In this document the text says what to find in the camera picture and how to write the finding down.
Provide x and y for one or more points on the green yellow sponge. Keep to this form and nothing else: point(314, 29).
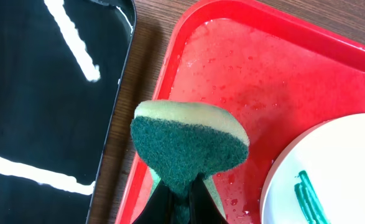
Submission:
point(179, 141)

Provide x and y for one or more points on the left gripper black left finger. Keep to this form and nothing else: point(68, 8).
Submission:
point(159, 208)

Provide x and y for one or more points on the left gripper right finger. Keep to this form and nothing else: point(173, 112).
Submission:
point(202, 208)

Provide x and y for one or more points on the white plate top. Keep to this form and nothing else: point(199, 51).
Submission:
point(319, 177)

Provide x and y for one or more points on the black rectangular tray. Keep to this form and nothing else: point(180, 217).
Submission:
point(61, 65)

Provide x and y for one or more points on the red plastic tray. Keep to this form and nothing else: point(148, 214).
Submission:
point(278, 75)

